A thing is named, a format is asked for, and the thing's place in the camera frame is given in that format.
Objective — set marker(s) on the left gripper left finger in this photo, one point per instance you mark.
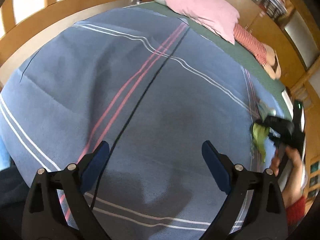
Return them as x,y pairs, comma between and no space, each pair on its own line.
55,207

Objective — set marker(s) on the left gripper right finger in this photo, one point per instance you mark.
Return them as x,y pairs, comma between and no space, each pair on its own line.
253,208

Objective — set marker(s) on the lime green wrapper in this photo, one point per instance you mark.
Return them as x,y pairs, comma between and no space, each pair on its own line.
260,134

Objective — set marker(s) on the light blue white tissue wad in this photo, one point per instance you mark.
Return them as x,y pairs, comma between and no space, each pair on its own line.
264,110

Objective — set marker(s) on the white flat tray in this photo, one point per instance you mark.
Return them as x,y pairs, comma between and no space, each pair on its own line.
292,109

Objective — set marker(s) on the green bed mat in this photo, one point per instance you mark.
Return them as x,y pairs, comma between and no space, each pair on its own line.
236,51

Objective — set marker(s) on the striped plush doll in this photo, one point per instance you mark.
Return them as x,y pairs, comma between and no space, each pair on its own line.
263,53

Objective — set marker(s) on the frosted window right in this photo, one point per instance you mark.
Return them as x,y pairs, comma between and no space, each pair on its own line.
302,38

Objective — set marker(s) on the stack of books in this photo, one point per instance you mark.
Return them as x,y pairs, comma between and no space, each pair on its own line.
273,8

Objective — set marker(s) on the blue striped blanket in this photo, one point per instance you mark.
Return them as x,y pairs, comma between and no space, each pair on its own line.
155,90

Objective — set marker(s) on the pink pillow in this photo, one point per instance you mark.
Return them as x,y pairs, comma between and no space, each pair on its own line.
218,16

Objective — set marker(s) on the wooden wall cabinets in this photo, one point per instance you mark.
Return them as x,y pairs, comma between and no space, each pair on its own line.
294,75

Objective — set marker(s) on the wooden bed rail left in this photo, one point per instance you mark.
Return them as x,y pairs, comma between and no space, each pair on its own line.
17,34

